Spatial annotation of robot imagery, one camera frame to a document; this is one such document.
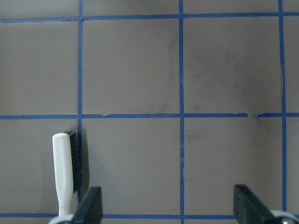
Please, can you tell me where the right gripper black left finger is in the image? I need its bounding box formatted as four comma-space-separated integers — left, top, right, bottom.
71, 186, 102, 224

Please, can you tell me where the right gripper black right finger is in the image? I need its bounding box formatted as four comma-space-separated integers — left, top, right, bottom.
234, 184, 275, 224

